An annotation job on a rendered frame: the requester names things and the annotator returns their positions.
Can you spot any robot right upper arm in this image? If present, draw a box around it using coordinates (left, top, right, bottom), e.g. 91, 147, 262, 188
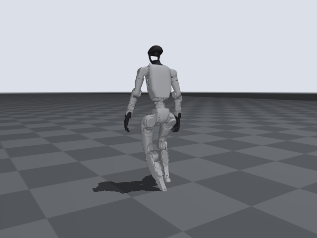
170, 69, 181, 98

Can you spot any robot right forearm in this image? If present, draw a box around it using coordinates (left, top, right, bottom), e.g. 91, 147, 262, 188
174, 96, 182, 117

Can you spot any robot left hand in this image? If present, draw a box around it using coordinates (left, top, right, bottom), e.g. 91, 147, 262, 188
124, 112, 132, 132

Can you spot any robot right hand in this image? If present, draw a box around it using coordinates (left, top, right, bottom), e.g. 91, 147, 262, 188
171, 113, 181, 132

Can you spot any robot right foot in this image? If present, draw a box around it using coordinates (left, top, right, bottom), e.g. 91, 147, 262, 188
162, 174, 171, 182

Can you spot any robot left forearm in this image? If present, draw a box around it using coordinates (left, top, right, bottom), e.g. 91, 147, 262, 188
125, 88, 138, 116

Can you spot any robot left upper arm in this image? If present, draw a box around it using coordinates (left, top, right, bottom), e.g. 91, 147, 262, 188
133, 66, 149, 97

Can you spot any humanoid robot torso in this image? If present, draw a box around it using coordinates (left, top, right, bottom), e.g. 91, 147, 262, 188
145, 64, 171, 123

